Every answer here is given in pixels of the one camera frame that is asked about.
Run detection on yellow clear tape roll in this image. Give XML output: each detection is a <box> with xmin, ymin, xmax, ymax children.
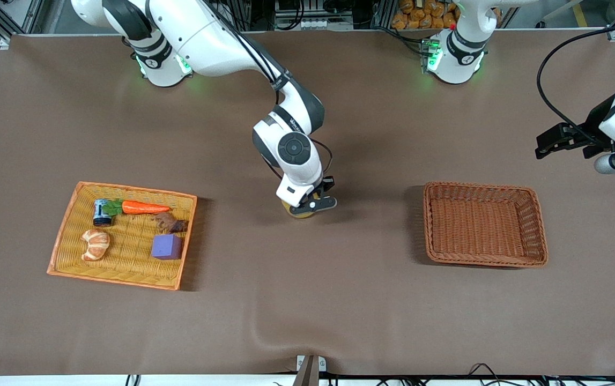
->
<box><xmin>281</xmin><ymin>199</ymin><xmax>316</xmax><ymax>219</ymax></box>

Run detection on brown table cover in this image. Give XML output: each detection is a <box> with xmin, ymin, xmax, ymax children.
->
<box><xmin>0</xmin><ymin>29</ymin><xmax>615</xmax><ymax>376</ymax></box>

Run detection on brown wicker basket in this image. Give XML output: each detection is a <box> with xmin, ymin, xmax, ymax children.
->
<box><xmin>423</xmin><ymin>181</ymin><xmax>549</xmax><ymax>268</ymax></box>

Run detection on purple cube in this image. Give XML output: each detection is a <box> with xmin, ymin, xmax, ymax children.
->
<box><xmin>151</xmin><ymin>234</ymin><xmax>183</xmax><ymax>261</ymax></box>

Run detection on orange toy carrot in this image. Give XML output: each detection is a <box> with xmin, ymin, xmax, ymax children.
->
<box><xmin>105</xmin><ymin>199</ymin><xmax>171</xmax><ymax>217</ymax></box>

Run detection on white power strip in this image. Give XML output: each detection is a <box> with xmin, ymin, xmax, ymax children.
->
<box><xmin>275</xmin><ymin>19</ymin><xmax>354</xmax><ymax>31</ymax></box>

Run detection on pile of orange toys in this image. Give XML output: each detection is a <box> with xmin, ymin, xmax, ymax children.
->
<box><xmin>391</xmin><ymin>0</ymin><xmax>458</xmax><ymax>30</ymax></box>

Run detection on small blue can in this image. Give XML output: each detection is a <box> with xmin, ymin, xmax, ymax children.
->
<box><xmin>93</xmin><ymin>199</ymin><xmax>112</xmax><ymax>227</ymax></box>

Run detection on toy croissant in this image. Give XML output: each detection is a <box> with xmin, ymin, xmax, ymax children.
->
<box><xmin>81</xmin><ymin>229</ymin><xmax>110</xmax><ymax>262</ymax></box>

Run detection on yellow wicker tray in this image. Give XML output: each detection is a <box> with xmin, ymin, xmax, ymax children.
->
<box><xmin>46</xmin><ymin>181</ymin><xmax>198</xmax><ymax>291</ymax></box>

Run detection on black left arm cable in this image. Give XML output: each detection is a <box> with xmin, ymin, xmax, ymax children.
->
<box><xmin>536</xmin><ymin>20</ymin><xmax>615</xmax><ymax>143</ymax></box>

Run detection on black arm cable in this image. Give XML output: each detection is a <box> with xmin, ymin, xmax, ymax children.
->
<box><xmin>536</xmin><ymin>20</ymin><xmax>615</xmax><ymax>143</ymax></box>
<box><xmin>200</xmin><ymin>0</ymin><xmax>335</xmax><ymax>177</ymax></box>

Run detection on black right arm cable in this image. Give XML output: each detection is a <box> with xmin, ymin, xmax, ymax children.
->
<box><xmin>200</xmin><ymin>0</ymin><xmax>335</xmax><ymax>177</ymax></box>

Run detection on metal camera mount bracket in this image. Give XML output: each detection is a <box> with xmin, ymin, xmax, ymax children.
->
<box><xmin>294</xmin><ymin>355</ymin><xmax>327</xmax><ymax>386</ymax></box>

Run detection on black floor cables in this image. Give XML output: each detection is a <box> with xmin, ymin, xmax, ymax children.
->
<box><xmin>468</xmin><ymin>363</ymin><xmax>615</xmax><ymax>386</ymax></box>

